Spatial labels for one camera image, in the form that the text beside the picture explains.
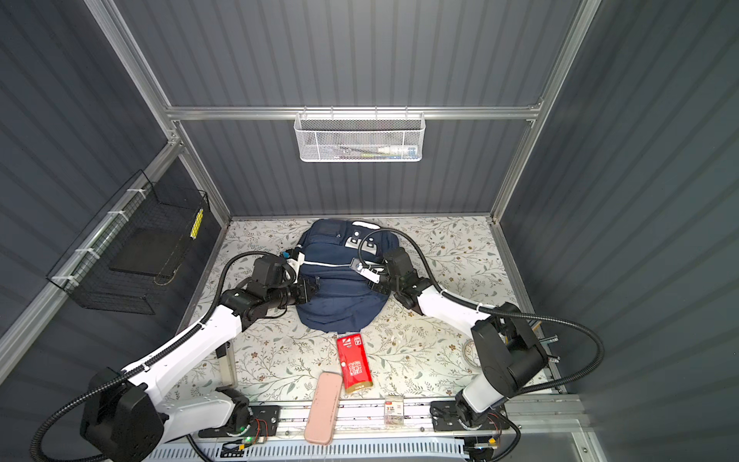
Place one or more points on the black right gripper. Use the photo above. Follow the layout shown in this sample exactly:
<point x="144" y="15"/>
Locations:
<point x="378" y="287"/>

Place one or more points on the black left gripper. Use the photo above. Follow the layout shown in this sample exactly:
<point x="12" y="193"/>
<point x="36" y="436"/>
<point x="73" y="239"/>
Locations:
<point x="304" y="285"/>

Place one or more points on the navy blue student backpack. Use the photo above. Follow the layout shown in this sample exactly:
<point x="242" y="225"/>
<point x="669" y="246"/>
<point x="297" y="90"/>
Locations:
<point x="345" y="301"/>

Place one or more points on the red tissue packet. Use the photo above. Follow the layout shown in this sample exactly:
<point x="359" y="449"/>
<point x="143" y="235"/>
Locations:
<point x="354" y="363"/>

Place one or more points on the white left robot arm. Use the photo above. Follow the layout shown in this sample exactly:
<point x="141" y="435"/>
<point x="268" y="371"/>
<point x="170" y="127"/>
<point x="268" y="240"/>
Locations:
<point x="124" y="414"/>

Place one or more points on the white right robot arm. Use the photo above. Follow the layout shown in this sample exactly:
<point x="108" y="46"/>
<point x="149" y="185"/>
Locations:
<point x="510" y="353"/>

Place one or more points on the tape roll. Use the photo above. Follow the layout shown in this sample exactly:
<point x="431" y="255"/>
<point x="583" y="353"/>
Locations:
<point x="469" y="353"/>

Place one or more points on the black grey stapler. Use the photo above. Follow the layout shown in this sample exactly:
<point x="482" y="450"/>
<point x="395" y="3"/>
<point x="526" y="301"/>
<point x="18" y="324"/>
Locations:
<point x="227" y="365"/>

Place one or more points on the small clear staples box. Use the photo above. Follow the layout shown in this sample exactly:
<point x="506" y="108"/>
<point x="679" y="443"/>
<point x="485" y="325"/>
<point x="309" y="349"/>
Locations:
<point x="394" y="412"/>

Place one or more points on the pink pencil case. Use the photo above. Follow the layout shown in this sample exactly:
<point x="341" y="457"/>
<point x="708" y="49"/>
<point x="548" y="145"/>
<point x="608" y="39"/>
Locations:
<point x="322" y="418"/>

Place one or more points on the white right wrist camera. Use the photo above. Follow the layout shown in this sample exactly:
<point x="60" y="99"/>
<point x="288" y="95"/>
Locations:
<point x="368" y="271"/>

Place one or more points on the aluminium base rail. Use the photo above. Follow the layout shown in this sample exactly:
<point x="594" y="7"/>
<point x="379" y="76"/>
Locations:
<point x="436" y="417"/>

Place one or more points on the white wire mesh basket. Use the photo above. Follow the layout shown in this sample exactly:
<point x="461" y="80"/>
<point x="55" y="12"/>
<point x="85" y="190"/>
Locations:
<point x="359" y="138"/>

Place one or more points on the black wire mesh basket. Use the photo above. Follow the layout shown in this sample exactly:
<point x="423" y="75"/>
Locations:
<point x="128" y="261"/>

